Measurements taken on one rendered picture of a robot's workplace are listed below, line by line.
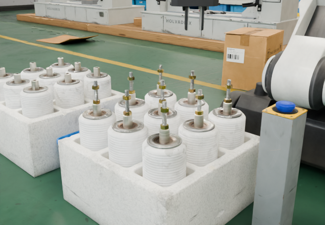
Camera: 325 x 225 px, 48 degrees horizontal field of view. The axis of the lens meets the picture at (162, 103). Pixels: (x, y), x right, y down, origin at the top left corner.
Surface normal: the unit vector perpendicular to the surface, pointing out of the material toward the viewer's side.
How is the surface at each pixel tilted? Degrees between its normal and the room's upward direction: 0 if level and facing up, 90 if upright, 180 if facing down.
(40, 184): 0
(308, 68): 50
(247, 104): 46
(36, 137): 90
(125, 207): 90
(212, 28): 90
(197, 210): 90
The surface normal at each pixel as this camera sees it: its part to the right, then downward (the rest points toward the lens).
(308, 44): -0.52, -0.42
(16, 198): 0.00, -0.95
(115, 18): 0.73, 0.22
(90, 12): -0.68, 0.24
